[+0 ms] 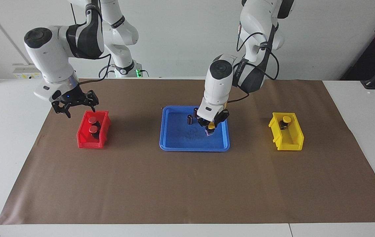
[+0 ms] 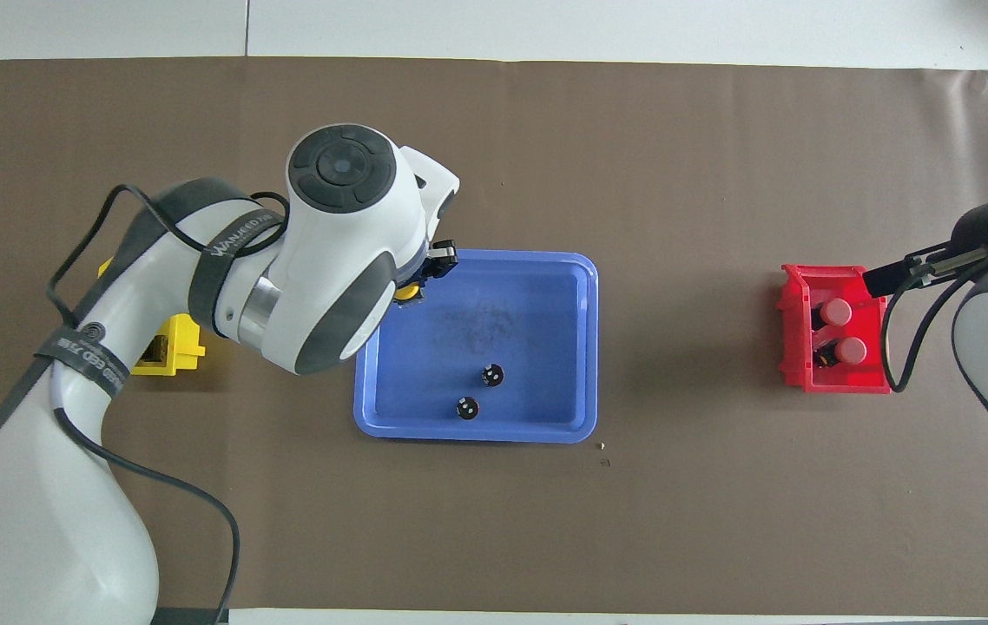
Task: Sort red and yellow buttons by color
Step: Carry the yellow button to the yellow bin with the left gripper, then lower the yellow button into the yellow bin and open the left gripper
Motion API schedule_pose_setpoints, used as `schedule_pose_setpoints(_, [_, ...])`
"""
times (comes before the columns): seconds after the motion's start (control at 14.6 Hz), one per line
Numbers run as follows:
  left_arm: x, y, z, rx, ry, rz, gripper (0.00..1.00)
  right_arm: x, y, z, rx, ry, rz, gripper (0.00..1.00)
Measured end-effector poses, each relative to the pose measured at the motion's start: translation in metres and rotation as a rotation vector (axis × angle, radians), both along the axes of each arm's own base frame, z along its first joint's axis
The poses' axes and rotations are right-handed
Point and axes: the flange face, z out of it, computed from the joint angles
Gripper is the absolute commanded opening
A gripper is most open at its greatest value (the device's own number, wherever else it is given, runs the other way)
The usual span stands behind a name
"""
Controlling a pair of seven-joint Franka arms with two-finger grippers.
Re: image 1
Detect black right base cable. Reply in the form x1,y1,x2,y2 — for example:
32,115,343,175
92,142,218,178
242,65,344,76
99,65,114,78

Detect brown paper mat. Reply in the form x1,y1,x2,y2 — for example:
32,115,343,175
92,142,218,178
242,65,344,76
0,78,375,225

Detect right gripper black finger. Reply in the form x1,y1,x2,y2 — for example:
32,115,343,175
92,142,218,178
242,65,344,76
85,91,99,112
52,103,71,118

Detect white wall socket box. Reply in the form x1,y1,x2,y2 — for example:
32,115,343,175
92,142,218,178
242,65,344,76
12,64,42,79

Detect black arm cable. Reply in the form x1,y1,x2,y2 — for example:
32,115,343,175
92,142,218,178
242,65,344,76
78,54,112,87
228,22,279,103

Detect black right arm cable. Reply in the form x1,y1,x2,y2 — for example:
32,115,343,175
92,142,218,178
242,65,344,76
78,54,112,87

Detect blue plastic tray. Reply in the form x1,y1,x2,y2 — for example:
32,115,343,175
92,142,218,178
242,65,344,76
159,105,231,152

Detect yellow plastic bin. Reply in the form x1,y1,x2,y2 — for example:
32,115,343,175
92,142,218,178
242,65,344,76
268,112,305,151

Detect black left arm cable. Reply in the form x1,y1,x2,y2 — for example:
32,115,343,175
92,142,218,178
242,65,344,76
228,22,279,103

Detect red plastic bin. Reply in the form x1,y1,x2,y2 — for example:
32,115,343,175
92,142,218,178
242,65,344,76
76,110,111,149

